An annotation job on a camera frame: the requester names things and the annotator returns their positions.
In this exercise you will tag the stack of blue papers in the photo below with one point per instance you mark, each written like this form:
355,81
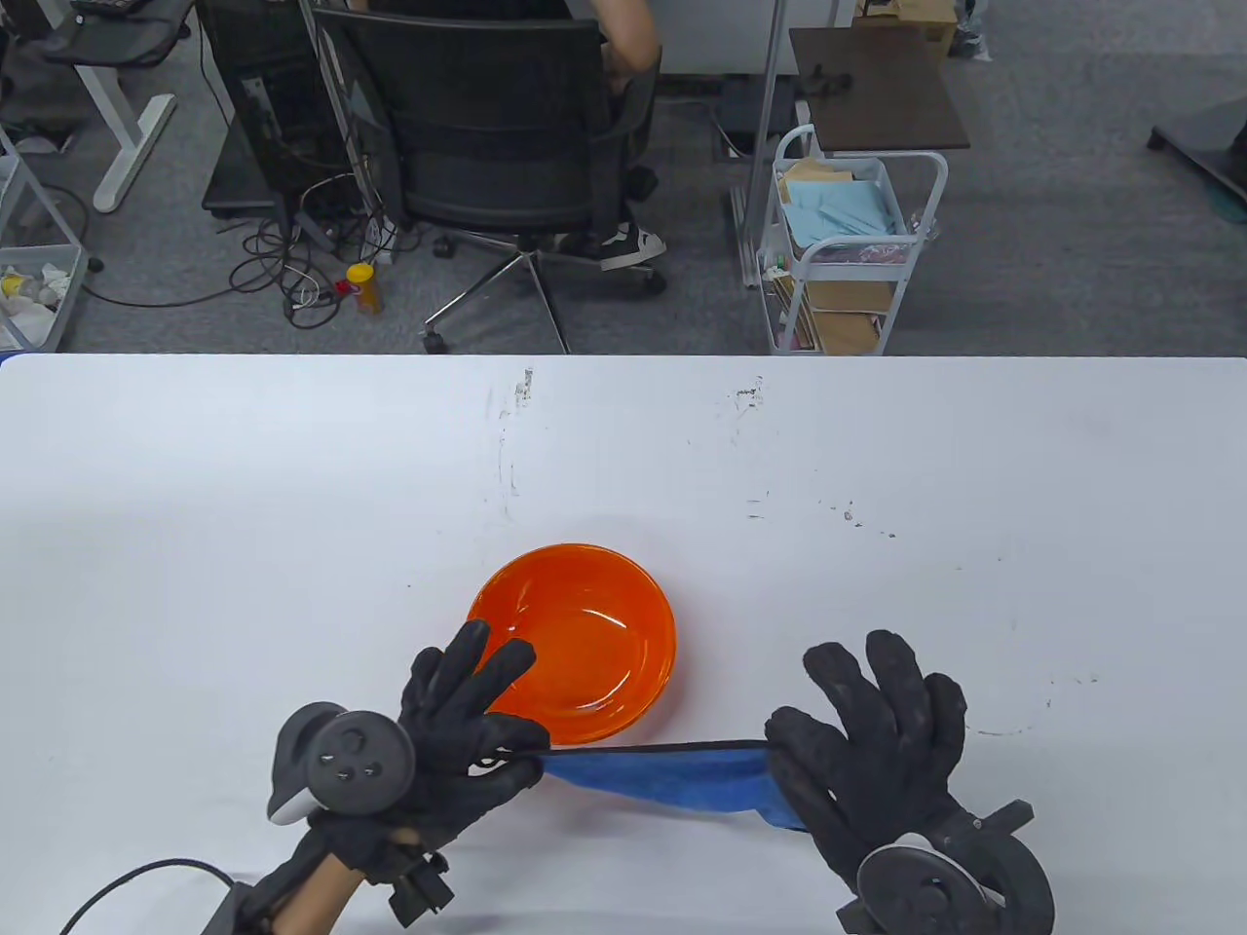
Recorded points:
838,214

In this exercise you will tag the black box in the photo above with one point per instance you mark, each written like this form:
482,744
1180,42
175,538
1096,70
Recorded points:
740,107

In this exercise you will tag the person's right hand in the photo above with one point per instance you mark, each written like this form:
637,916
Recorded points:
877,769

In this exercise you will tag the grey right hand controller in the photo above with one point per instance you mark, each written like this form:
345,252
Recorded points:
916,881

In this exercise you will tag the metal pole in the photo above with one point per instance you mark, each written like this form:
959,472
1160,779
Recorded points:
765,146

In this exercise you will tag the grey left hand controller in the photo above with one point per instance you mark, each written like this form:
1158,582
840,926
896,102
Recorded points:
356,760

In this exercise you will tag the brown cardboard sheets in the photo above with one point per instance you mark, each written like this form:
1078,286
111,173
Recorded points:
848,326

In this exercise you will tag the cardboard box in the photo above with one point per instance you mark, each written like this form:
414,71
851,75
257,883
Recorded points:
925,15

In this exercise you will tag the yellow capped bottle on floor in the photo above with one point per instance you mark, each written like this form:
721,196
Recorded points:
365,290

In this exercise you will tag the white rolling basket cart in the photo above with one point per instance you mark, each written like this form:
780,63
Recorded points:
70,292

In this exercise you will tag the blue and grey hand towel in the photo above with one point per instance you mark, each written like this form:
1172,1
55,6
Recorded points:
672,779

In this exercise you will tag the black stand base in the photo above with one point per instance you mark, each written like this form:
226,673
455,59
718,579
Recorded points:
1198,136

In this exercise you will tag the brown side table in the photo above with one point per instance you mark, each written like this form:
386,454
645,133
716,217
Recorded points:
887,93

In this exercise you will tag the grey hand controller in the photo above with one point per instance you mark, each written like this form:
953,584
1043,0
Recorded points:
916,881
356,760

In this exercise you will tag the orange bowl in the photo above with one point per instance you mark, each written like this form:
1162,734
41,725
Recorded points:
585,623

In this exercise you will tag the person's left hand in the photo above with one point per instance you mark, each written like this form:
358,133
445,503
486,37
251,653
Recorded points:
458,750

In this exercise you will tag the black mesh office chair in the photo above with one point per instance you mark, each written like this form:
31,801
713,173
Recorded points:
507,136

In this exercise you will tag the white desk leg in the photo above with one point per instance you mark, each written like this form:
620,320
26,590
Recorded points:
127,146

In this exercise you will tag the black computer tower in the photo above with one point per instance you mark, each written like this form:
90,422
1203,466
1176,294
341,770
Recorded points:
283,117

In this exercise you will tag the person's left forearm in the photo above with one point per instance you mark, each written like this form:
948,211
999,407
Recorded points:
312,901

